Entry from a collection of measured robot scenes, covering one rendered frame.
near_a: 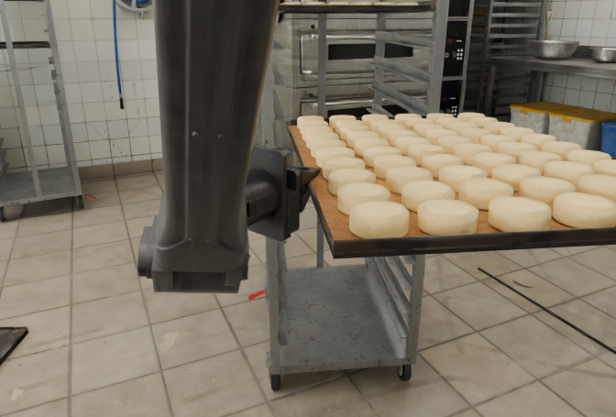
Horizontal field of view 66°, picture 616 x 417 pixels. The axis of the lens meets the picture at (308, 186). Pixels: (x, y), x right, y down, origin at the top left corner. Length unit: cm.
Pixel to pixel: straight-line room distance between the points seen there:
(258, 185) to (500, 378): 156
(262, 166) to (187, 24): 34
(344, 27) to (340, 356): 233
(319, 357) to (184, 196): 142
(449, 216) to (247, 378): 149
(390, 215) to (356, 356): 131
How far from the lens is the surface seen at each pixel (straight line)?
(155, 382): 188
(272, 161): 50
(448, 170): 54
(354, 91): 349
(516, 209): 44
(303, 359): 166
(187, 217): 30
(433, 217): 40
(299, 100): 330
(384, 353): 170
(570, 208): 47
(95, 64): 401
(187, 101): 22
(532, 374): 200
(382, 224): 39
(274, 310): 151
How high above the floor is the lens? 120
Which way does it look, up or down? 19 degrees down
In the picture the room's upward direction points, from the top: straight up
